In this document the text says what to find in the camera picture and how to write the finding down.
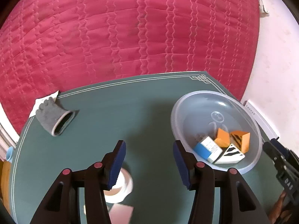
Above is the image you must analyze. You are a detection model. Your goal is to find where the light blue cup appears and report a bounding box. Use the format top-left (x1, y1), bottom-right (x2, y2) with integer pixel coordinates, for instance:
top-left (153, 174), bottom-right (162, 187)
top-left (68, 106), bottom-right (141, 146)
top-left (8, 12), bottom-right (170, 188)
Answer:
top-left (6, 146), bottom-right (14, 163)

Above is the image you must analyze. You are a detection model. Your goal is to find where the white blue block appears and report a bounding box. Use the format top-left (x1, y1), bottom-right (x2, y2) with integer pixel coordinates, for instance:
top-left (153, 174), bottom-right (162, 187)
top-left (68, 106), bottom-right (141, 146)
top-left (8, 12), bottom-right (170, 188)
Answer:
top-left (193, 136), bottom-right (223, 163)

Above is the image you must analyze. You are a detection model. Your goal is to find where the white paper scrap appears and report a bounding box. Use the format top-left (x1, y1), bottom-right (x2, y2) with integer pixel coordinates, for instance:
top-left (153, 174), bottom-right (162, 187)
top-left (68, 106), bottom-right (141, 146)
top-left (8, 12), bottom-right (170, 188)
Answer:
top-left (29, 91), bottom-right (59, 118)

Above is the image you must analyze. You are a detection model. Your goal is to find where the white plastic cap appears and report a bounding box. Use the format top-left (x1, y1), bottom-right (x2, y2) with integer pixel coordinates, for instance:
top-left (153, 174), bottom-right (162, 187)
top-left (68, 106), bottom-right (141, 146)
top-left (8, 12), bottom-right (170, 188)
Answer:
top-left (104, 168), bottom-right (133, 204)

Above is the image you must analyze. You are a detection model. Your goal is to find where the pink quilted bedspread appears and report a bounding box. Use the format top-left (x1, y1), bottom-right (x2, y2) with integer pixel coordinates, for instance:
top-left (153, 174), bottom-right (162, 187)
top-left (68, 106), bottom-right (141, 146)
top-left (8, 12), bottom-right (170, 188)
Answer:
top-left (1, 0), bottom-right (259, 133)

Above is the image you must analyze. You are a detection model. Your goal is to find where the orange tiger striped block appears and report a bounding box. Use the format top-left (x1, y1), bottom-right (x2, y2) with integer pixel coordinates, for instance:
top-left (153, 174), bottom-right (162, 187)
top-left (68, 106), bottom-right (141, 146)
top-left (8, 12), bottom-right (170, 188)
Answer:
top-left (230, 130), bottom-right (250, 154)

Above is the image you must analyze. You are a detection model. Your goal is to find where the orange cube block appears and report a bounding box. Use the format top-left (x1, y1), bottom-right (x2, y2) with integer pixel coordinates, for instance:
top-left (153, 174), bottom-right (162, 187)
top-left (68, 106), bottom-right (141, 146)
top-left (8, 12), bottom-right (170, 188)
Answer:
top-left (214, 128), bottom-right (231, 148)

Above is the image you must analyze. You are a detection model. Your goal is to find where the person's right hand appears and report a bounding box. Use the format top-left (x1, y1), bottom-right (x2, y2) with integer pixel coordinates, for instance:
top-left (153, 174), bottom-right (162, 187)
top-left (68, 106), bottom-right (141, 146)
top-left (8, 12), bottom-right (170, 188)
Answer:
top-left (268, 191), bottom-right (299, 224)

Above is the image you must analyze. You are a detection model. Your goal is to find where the pink white block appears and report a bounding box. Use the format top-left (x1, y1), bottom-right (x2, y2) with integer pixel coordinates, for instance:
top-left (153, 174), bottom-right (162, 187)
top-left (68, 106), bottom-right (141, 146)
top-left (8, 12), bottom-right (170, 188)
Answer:
top-left (105, 203), bottom-right (134, 224)

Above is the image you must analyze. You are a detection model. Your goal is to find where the clear plastic bowl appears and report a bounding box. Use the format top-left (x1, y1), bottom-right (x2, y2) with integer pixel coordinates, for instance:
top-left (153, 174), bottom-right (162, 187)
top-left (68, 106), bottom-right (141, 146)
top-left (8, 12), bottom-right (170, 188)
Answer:
top-left (170, 91), bottom-right (263, 174)

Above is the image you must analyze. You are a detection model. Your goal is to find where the green table mat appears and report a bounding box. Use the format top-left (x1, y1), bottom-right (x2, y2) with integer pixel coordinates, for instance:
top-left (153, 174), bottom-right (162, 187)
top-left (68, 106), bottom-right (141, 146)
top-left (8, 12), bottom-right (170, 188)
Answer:
top-left (11, 72), bottom-right (282, 223)

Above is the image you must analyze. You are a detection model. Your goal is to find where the zebra striped white block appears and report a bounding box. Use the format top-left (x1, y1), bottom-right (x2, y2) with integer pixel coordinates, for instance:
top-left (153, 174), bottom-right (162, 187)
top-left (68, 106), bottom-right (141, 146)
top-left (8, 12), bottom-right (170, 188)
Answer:
top-left (214, 144), bottom-right (245, 164)

